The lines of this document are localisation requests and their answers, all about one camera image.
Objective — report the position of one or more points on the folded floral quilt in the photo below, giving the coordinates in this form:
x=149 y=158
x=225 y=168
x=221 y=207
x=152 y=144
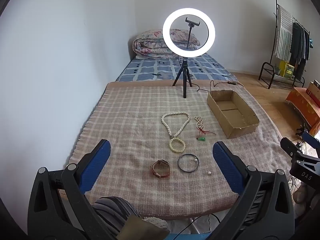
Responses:
x=150 y=46

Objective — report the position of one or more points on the cardboard box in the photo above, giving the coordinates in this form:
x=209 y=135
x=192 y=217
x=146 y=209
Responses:
x=232 y=116

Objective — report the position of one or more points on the person's striped trouser leg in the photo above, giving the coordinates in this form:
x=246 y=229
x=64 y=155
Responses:
x=112 y=212

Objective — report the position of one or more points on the orange cloth covered table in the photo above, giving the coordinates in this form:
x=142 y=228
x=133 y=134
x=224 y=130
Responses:
x=303 y=105

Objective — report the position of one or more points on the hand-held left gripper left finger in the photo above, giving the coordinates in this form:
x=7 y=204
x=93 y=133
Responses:
x=98 y=163

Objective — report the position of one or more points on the black clothes rack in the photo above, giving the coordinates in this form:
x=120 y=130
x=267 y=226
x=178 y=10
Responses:
x=265 y=73

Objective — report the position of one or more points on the striped towel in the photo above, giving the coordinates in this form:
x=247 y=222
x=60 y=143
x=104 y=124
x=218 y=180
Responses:
x=283 y=37

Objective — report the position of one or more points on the beige plaid blanket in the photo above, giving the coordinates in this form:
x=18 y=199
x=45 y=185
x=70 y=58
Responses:
x=130 y=120

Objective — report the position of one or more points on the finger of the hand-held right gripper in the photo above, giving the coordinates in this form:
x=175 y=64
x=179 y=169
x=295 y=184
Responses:
x=310 y=138
x=288 y=147

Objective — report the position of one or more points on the black phone holder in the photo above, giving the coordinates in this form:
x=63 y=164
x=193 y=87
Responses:
x=190 y=31

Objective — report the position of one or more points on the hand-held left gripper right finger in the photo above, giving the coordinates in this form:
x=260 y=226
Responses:
x=225 y=165

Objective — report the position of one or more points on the dark hanging clothes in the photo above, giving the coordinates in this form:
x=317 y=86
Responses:
x=298 y=47

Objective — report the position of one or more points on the brown box with dark book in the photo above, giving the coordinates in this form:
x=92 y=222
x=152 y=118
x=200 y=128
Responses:
x=314 y=90

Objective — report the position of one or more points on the olive cloth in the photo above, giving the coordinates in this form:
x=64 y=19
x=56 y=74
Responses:
x=142 y=230

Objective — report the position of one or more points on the brown leather watch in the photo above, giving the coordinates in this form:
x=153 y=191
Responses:
x=160 y=172

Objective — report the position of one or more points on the blue patterned mattress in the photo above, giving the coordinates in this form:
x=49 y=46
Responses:
x=152 y=70

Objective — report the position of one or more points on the black bangle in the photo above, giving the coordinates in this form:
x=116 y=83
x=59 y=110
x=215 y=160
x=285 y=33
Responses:
x=179 y=166

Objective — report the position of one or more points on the small black floor tripod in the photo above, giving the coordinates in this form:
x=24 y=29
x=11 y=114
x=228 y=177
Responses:
x=300 y=131

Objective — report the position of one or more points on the yellow crate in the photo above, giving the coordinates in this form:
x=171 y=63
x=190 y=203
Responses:
x=286 y=69

